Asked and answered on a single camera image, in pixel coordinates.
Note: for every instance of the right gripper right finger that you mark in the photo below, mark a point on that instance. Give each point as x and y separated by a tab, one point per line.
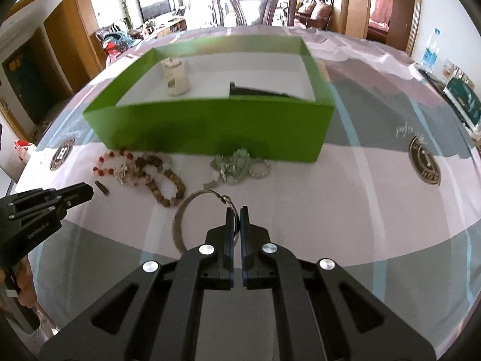
258	267

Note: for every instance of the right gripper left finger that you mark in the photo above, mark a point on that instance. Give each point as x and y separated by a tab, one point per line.
217	263

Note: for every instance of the green jewelry box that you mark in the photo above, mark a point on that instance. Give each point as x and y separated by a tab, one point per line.
135	110

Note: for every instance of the person's left hand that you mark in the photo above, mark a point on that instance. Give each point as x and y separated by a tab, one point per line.
27	295

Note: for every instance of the plaid bed sheet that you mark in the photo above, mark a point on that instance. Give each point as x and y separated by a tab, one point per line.
393	197

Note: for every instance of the clothes pile on chair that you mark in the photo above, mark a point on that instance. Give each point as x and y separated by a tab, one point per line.
113	40

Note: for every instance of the wooden tv cabinet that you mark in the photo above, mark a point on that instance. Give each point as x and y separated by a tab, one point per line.
172	25

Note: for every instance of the brown sofa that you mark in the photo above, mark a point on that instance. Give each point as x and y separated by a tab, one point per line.
315	15

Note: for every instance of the television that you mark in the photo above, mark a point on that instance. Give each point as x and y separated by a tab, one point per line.
150	9

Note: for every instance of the plastic water bottle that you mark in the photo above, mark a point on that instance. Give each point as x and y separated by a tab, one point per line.
431	52

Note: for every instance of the green book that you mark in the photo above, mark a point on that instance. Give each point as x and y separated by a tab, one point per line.
463	98

